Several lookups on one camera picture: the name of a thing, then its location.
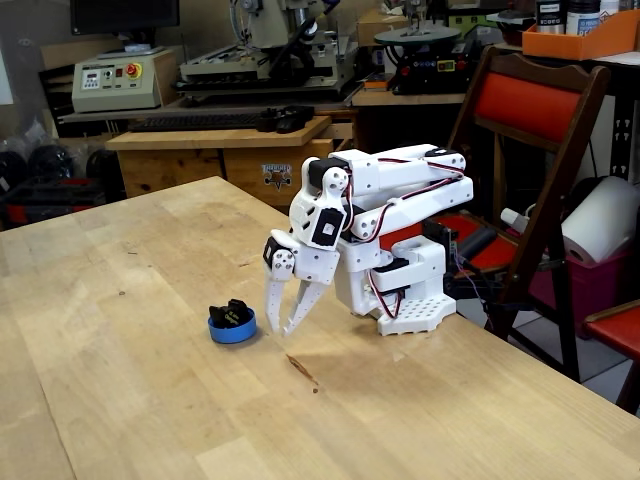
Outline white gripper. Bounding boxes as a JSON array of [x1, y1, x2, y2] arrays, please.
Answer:
[[262, 230, 342, 338]]

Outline black toy bird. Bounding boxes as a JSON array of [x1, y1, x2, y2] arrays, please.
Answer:
[[208, 298, 251, 329]]

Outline blue round box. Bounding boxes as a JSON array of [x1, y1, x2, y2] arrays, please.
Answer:
[[207, 308, 258, 345]]

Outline beige control box red button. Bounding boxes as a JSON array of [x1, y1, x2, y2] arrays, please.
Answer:
[[71, 47, 181, 114]]

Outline brown cardboard box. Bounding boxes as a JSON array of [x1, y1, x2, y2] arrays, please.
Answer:
[[355, 8, 409, 47]]

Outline black controller board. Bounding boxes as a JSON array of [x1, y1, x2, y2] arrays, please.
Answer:
[[422, 217, 459, 251]]

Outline black computer mouse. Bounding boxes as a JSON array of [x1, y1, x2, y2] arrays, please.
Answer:
[[257, 105, 316, 135]]

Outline wooden cabinet with sticker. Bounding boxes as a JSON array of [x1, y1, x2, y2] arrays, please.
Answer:
[[105, 115, 335, 209]]

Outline black cylinder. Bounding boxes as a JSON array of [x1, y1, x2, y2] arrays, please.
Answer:
[[457, 224, 499, 257]]

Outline black keyboard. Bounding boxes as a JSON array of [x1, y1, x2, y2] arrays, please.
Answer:
[[128, 113, 266, 134]]

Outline black helmet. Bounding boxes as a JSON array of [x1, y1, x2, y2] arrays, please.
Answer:
[[84, 147, 119, 181], [0, 149, 29, 196], [27, 144, 76, 181]]

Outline white power plug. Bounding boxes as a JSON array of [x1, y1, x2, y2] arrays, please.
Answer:
[[500, 207, 531, 234]]

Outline wooden workbench top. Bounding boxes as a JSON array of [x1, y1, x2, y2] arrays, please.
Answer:
[[350, 89, 469, 107]]

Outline red and black crate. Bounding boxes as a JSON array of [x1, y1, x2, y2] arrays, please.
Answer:
[[0, 177, 109, 226]]

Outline black scroll saw green table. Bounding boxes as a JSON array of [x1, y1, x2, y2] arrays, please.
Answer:
[[373, 24, 476, 96]]

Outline grey milling machine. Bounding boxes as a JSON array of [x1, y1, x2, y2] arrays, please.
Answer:
[[174, 0, 361, 107]]

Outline pink plastic bin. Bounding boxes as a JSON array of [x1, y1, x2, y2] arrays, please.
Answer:
[[529, 249, 636, 341]]

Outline wooden folding chair red cushions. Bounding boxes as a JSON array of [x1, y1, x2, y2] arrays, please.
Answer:
[[422, 44, 612, 384]]

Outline white paper towel roll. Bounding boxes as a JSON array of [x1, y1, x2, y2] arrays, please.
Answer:
[[560, 175, 640, 266]]

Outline red seat wooden chair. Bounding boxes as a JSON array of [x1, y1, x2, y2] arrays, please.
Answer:
[[583, 299, 640, 416]]

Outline black computer monitor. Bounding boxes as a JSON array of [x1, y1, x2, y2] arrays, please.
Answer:
[[69, 0, 181, 59]]

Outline orange plastic tray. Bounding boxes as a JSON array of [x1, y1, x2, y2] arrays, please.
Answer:
[[521, 8, 640, 62]]

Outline silver can black lid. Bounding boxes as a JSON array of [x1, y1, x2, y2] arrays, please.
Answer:
[[535, 0, 569, 35]]

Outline can with blue label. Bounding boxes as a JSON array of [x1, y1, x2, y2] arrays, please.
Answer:
[[567, 0, 601, 37]]

